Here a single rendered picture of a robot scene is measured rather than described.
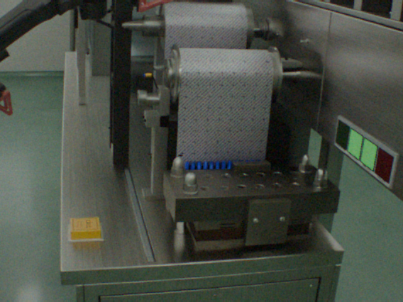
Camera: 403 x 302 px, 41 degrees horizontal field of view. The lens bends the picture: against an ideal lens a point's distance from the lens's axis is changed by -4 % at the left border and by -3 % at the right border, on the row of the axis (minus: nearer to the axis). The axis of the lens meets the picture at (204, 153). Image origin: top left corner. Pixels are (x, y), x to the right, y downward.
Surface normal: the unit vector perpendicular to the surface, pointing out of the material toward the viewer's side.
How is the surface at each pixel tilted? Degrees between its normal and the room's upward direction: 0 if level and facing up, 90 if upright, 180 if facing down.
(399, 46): 90
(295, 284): 90
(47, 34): 90
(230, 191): 0
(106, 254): 0
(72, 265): 0
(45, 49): 90
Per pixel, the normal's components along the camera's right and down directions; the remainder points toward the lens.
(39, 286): 0.06, -0.94
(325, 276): 0.23, 0.36
